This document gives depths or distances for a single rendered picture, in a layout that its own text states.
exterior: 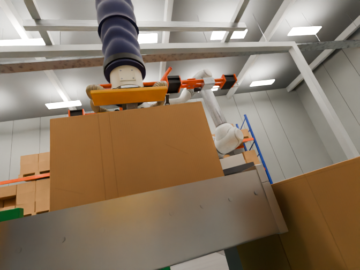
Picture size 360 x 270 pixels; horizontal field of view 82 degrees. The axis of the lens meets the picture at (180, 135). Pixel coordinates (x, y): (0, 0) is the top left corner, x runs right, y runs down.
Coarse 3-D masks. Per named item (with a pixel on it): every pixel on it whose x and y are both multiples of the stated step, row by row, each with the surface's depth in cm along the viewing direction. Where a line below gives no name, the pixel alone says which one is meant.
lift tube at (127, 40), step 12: (108, 24) 114; (120, 24) 114; (108, 36) 111; (120, 36) 111; (132, 36) 114; (108, 48) 108; (120, 48) 107; (132, 48) 109; (120, 60) 103; (132, 60) 105; (108, 72) 108; (144, 72) 114
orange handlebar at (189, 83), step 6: (192, 78) 118; (216, 78) 122; (222, 78) 123; (102, 84) 104; (108, 84) 105; (144, 84) 110; (150, 84) 111; (186, 84) 121; (192, 84) 118; (198, 84) 122; (216, 84) 126; (120, 108) 125
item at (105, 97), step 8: (112, 88) 95; (128, 88) 93; (136, 88) 94; (144, 88) 94; (152, 88) 95; (160, 88) 96; (96, 96) 90; (104, 96) 92; (112, 96) 93; (120, 96) 94; (128, 96) 96; (136, 96) 97; (144, 96) 98; (152, 96) 100; (160, 96) 102; (96, 104) 96; (104, 104) 97
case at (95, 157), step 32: (64, 128) 75; (96, 128) 77; (128, 128) 79; (160, 128) 81; (192, 128) 84; (64, 160) 71; (96, 160) 73; (128, 160) 74; (160, 160) 76; (192, 160) 78; (64, 192) 67; (96, 192) 68; (128, 192) 70
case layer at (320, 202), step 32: (352, 160) 46; (288, 192) 67; (320, 192) 55; (352, 192) 47; (288, 224) 69; (320, 224) 57; (352, 224) 48; (256, 256) 90; (288, 256) 71; (320, 256) 58; (352, 256) 49
